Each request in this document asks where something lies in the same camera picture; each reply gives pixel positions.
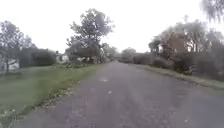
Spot distant clump of trees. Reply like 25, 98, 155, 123
119, 47, 137, 64

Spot thin-crowned tree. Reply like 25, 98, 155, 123
0, 20, 36, 74

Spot large leafy tree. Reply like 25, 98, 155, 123
65, 8, 116, 64

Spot grey asphalt road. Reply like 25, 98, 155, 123
13, 60, 224, 128

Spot narrow grass strip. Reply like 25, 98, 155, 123
133, 63, 224, 90

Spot row of trees and bushes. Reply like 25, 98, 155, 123
133, 13, 224, 81

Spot trees behind large tree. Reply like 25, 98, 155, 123
99, 42, 120, 63

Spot wide grass verge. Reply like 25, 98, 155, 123
0, 63, 102, 128

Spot dark hedge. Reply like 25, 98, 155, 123
19, 48, 57, 69

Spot pale house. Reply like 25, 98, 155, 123
54, 51, 70, 65

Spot overhanging tree foliage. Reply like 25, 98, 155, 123
199, 0, 224, 23

